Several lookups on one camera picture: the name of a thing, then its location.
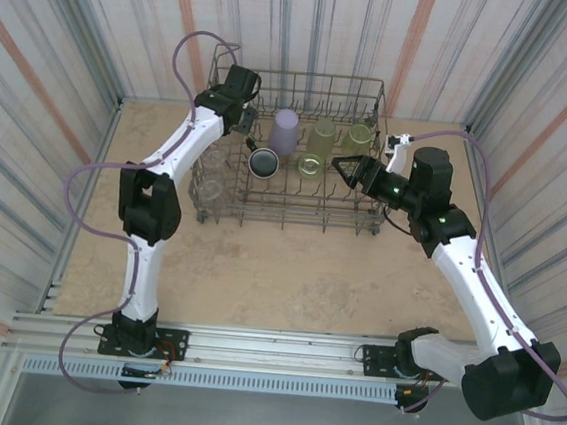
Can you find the translucent green plastic cup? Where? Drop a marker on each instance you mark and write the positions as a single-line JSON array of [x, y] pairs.
[[357, 136], [322, 136], [311, 166]]

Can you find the purple plastic cup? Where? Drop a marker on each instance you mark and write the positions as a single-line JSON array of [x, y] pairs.
[[285, 132]]

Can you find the clear plastic cup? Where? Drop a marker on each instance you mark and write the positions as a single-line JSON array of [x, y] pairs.
[[210, 190], [214, 158]]

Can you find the black mug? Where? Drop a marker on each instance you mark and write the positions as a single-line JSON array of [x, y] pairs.
[[264, 163]]

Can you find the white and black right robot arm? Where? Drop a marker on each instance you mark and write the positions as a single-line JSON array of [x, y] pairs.
[[468, 275]]

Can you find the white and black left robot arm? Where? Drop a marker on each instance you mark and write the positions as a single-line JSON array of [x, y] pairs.
[[190, 133]]

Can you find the black orange connector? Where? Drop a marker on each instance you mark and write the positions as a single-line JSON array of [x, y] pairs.
[[147, 373]]

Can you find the grey metal sheet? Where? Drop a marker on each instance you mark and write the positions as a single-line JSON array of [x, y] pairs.
[[243, 424]]

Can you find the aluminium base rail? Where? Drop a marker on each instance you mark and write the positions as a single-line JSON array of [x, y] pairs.
[[276, 345]]

